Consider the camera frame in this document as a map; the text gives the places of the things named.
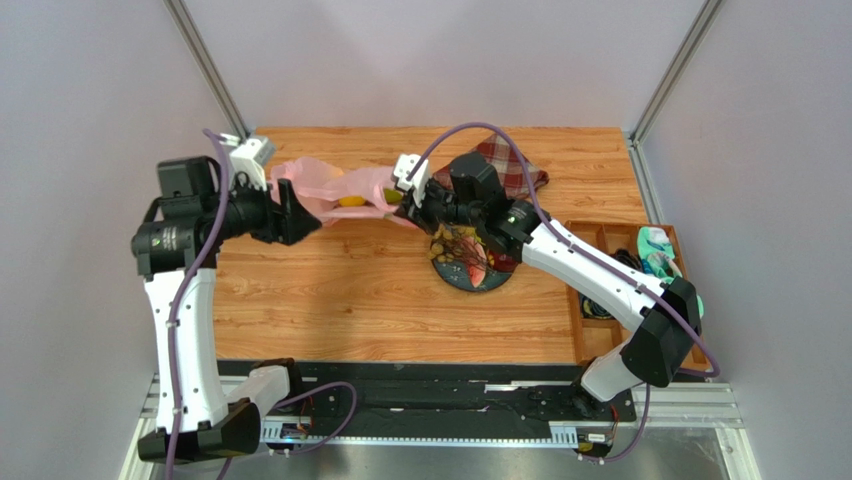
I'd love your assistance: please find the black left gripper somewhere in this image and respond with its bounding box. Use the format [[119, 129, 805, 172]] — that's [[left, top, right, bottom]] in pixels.
[[203, 171, 321, 245]]

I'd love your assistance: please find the fake grape bunch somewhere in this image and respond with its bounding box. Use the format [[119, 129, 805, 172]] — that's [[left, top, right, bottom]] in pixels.
[[427, 225, 493, 271]]

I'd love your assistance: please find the pink plastic bag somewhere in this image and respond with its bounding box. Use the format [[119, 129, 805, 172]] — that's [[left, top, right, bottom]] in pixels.
[[270, 157, 414, 228]]

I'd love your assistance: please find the fake watermelon slice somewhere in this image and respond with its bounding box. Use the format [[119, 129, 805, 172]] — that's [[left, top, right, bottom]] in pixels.
[[466, 263, 489, 290]]

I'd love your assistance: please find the red fake apple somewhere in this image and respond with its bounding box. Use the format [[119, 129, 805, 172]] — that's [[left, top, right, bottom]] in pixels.
[[487, 250, 519, 274]]

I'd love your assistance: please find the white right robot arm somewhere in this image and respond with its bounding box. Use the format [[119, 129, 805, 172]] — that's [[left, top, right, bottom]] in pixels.
[[391, 152, 701, 402]]

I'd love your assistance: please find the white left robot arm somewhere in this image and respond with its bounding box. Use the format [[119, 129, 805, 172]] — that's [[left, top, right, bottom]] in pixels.
[[131, 156, 321, 465]]

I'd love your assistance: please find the green fake fruit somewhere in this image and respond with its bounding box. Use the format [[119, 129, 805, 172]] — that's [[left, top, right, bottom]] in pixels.
[[383, 189, 403, 205]]

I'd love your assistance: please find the yellow fake mango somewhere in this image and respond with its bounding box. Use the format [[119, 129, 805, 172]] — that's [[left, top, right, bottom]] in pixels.
[[338, 196, 367, 208]]

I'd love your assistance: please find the red plaid cloth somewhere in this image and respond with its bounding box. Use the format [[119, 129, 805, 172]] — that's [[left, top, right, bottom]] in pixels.
[[433, 134, 550, 199]]

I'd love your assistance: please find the blue patterned rolled sock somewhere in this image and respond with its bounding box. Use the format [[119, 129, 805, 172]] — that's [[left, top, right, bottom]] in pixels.
[[578, 293, 613, 320]]

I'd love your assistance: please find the wooden compartment tray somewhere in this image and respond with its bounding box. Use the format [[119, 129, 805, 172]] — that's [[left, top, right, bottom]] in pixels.
[[561, 219, 711, 374]]

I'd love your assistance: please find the upper green white sock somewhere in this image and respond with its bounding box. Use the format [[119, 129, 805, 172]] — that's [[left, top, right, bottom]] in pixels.
[[637, 226, 683, 279]]

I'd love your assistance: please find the green white sock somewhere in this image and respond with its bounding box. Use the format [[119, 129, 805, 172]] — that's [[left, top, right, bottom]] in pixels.
[[637, 226, 683, 279], [696, 294, 705, 319]]

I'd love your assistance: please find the lower green white sock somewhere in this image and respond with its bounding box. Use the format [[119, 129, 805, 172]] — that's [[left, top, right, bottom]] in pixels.
[[696, 294, 705, 319]]

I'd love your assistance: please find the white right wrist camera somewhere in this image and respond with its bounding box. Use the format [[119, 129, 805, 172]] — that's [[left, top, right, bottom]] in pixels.
[[392, 154, 431, 207]]

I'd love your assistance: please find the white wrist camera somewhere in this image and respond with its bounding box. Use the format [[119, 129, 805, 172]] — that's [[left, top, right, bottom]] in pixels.
[[219, 134, 276, 191], [392, 154, 431, 207]]

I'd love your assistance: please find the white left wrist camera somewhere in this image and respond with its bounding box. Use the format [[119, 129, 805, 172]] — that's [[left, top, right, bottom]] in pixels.
[[219, 134, 276, 191]]

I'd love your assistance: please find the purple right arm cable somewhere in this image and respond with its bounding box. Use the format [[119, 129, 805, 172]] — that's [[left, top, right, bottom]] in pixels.
[[405, 122, 722, 465]]

